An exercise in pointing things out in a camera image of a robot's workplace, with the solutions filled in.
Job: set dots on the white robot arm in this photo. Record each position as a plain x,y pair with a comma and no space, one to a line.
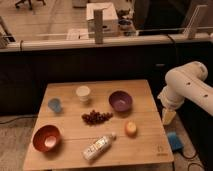
185,82

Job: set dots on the dark bowl on desk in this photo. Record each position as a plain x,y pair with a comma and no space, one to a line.
125,24

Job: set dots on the purple bowl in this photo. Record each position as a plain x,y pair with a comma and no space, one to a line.
120,101

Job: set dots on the red orange bowl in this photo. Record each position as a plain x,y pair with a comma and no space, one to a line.
46,138

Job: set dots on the orange yellow apple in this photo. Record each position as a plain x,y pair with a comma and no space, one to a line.
130,128

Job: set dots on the bunch of red grapes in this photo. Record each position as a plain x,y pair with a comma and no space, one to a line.
94,117

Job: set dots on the white angled bracket right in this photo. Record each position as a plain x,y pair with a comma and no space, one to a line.
196,18

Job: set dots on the wooden table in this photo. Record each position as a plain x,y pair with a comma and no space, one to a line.
120,126

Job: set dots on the white paper cup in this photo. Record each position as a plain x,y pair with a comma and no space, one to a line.
83,93

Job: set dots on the blue plastic cup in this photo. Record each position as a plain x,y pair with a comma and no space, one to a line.
55,105

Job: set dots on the black office chair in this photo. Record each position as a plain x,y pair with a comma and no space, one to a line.
29,3

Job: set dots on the white cardboard box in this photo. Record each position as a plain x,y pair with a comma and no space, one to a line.
109,17

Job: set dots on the white plastic bottle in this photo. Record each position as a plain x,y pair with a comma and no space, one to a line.
98,147

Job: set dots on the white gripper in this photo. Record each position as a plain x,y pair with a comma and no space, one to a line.
171,101

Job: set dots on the wooden post on counter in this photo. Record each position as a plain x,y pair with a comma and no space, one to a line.
98,23

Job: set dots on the blue sponge object on floor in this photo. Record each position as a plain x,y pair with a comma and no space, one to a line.
174,141

